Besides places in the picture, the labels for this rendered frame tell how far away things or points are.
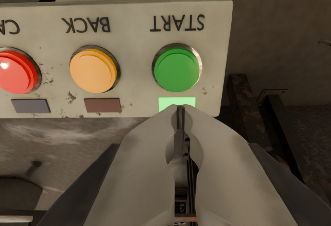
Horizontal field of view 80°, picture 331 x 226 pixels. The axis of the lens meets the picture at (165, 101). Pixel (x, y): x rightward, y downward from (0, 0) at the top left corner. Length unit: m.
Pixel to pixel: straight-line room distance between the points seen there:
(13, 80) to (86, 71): 0.07
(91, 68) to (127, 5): 0.06
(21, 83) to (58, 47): 0.05
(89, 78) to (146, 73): 0.05
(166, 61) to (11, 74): 0.14
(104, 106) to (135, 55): 0.06
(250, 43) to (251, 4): 0.17
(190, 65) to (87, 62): 0.09
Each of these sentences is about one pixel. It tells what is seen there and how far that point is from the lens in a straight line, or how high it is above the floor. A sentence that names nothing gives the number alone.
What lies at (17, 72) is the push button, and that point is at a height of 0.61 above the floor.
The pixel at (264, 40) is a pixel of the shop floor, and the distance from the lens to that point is 0.96.
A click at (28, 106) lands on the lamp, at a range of 0.25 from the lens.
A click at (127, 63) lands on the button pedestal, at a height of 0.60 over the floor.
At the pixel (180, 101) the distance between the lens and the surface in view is 0.20.
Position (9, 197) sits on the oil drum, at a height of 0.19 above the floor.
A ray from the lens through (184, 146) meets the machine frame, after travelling 1.46.
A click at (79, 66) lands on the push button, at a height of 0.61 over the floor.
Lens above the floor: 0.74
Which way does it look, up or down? 40 degrees down
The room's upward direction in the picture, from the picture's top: 179 degrees counter-clockwise
